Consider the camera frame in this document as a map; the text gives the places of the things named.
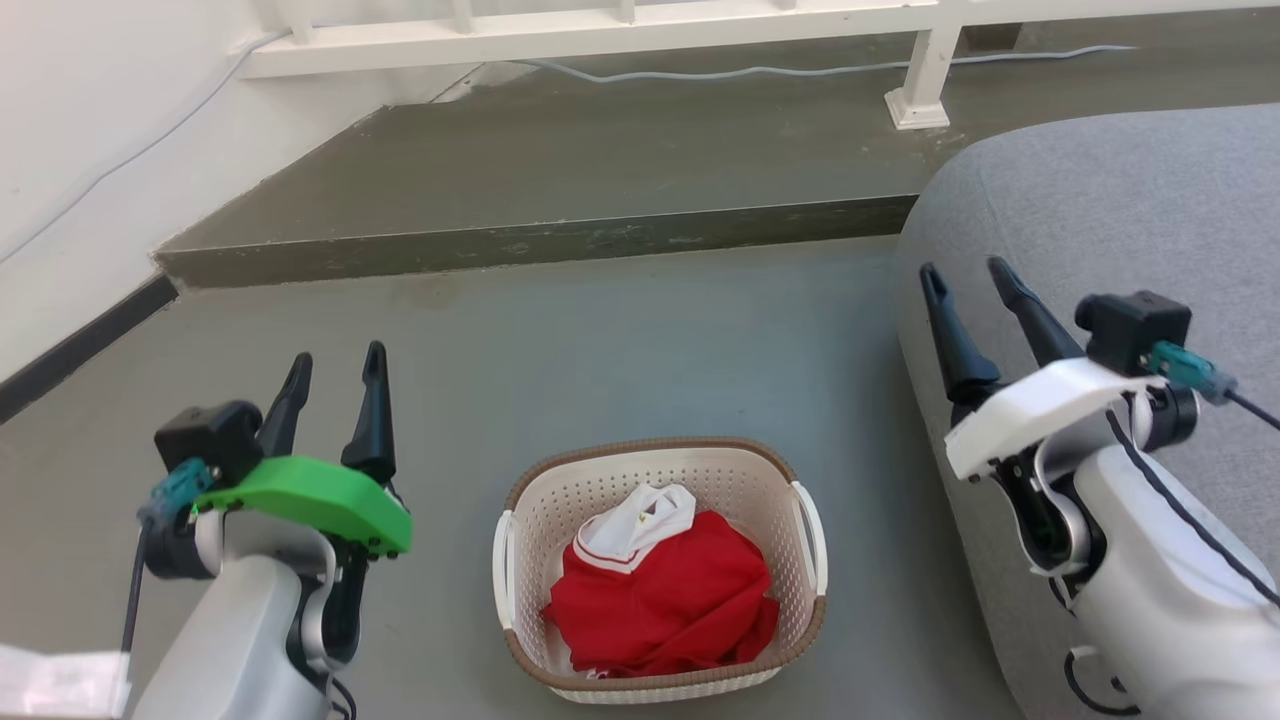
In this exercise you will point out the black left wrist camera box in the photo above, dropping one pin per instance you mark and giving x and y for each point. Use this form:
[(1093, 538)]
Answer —
[(205, 440)]

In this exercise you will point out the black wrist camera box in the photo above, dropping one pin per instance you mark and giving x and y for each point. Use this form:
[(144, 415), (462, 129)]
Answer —
[(205, 440), (1135, 325)]

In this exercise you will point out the beige perforated plastic laundry basket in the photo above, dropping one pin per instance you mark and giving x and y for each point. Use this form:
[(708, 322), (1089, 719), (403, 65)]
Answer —
[(770, 490)]

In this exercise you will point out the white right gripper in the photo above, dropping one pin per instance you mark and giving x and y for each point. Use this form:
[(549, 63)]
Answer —
[(1050, 405)]

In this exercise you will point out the teal left camera connector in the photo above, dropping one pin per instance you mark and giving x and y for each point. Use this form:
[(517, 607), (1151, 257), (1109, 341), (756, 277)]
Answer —
[(175, 490)]

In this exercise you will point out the black baseboard strip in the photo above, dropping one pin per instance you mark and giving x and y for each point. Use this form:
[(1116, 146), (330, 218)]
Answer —
[(80, 345)]

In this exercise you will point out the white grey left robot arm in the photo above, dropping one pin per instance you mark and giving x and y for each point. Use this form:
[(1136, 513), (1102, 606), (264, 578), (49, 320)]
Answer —
[(250, 620)]

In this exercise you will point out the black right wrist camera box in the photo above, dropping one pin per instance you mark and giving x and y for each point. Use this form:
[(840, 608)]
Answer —
[(1135, 325)]

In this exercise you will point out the red shirt with white collar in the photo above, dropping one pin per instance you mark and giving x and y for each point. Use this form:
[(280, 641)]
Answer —
[(670, 600)]

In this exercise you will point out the grey fabric sofa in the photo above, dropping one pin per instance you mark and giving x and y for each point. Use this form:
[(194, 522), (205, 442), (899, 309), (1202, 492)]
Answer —
[(1100, 200)]

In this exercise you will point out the teal right camera connector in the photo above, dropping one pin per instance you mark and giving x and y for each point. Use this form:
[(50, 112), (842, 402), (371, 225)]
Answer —
[(1190, 368)]

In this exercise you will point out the teal camera connector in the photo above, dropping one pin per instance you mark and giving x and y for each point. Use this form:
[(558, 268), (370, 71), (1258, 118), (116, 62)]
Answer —
[(175, 490), (1190, 368)]

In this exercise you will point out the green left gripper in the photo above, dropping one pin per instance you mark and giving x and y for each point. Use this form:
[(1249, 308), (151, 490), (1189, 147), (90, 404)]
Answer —
[(320, 500)]

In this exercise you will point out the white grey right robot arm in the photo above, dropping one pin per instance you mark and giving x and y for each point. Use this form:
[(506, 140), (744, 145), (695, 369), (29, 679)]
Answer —
[(1150, 580)]

